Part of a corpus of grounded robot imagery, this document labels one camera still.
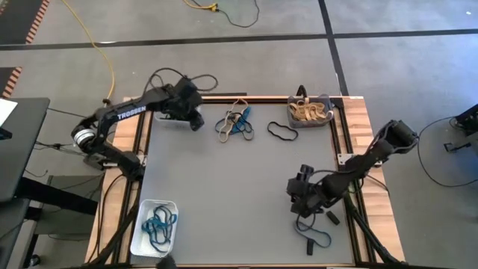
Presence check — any black frame strut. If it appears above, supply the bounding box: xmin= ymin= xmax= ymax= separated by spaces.
xmin=89 ymin=179 xmax=146 ymax=266
xmin=343 ymin=194 xmax=399 ymax=265

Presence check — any black floor device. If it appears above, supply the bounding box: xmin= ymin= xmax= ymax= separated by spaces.
xmin=443 ymin=103 xmax=478 ymax=153

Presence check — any black desk leg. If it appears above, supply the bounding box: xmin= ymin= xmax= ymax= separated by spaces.
xmin=14 ymin=177 xmax=99 ymax=217

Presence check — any white paper sheet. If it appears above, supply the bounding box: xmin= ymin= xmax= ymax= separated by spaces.
xmin=0 ymin=99 xmax=19 ymax=128

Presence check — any black floor cable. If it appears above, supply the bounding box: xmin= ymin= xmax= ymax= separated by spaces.
xmin=417 ymin=116 xmax=478 ymax=188
xmin=22 ymin=107 xmax=98 ymax=176
xmin=215 ymin=0 xmax=261 ymax=29

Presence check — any black aluminium table frame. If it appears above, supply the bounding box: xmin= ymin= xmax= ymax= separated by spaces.
xmin=111 ymin=95 xmax=378 ymax=267

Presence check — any black looped cable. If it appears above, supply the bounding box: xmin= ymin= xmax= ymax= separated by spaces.
xmin=143 ymin=67 xmax=187 ymax=96

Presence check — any grey plastic basket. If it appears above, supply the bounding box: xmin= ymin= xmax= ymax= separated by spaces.
xmin=286 ymin=93 xmax=335 ymax=129

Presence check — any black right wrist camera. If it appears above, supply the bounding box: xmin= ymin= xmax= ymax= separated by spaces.
xmin=297 ymin=163 xmax=315 ymax=179

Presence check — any black orange-striped floor mat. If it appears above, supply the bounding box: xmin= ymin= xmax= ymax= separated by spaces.
xmin=0 ymin=66 xmax=23 ymax=99
xmin=0 ymin=0 xmax=52 ymax=45

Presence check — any white plastic basket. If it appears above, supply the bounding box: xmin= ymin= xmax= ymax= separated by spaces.
xmin=129 ymin=199 xmax=179 ymax=259

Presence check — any wavy black rubber band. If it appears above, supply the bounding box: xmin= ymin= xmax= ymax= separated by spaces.
xmin=267 ymin=121 xmax=299 ymax=142

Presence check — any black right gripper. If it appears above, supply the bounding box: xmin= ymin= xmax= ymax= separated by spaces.
xmin=287 ymin=175 xmax=329 ymax=220

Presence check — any yellow cable with plug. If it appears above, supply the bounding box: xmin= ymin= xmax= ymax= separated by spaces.
xmin=182 ymin=0 xmax=220 ymax=11

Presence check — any black controller box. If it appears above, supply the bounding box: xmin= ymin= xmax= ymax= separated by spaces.
xmin=82 ymin=151 xmax=126 ymax=170

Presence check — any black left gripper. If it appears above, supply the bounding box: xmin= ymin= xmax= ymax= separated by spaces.
xmin=161 ymin=77 xmax=205 ymax=131

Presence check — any dark grey base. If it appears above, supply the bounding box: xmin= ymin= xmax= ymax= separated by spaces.
xmin=0 ymin=197 xmax=38 ymax=269

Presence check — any thin black rubber band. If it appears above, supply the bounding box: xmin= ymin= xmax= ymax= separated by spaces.
xmin=214 ymin=114 xmax=256 ymax=142

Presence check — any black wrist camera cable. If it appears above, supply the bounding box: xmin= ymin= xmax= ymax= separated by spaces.
xmin=188 ymin=73 xmax=220 ymax=93

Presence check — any long yellow cable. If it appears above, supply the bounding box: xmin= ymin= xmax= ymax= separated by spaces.
xmin=60 ymin=0 xmax=116 ymax=102

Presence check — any black desk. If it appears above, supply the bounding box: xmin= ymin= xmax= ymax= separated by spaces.
xmin=0 ymin=97 xmax=51 ymax=203

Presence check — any thin tan rubber band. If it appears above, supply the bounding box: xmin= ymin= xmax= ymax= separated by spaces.
xmin=218 ymin=98 xmax=249 ymax=143

